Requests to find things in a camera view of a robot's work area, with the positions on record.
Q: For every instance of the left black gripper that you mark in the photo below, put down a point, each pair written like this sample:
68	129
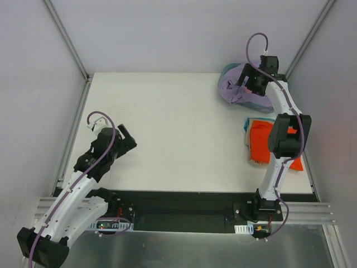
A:
122	143

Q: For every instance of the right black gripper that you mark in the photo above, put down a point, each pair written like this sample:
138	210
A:
248	80

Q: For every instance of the purple t shirt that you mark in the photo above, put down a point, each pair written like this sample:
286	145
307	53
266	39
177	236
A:
237	89

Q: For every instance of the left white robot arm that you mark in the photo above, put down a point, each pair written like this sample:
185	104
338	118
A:
79	204

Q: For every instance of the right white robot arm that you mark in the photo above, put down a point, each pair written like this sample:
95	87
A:
286	141

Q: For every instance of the clear blue plastic bin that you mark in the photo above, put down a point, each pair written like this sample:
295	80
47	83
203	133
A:
231	67

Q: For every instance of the folded teal t shirt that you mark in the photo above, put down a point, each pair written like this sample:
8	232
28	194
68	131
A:
251	119

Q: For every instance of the folded orange t shirt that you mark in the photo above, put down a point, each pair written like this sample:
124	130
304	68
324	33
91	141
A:
259	142

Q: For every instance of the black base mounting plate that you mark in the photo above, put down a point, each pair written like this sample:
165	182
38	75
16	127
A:
187	211

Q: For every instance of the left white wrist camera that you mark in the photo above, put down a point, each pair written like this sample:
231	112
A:
97	126

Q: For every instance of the left white cable duct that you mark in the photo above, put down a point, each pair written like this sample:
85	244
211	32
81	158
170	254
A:
110	226

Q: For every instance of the white cable duct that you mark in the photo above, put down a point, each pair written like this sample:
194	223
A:
110	226
244	229

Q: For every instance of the left aluminium frame post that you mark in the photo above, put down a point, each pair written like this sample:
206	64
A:
50	8

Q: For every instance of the aluminium frame post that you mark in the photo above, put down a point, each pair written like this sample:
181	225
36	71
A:
50	8
321	17

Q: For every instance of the right aluminium frame post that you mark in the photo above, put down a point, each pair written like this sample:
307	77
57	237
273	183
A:
321	17

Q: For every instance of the right white cable duct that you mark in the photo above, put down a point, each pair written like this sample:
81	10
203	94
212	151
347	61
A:
244	229

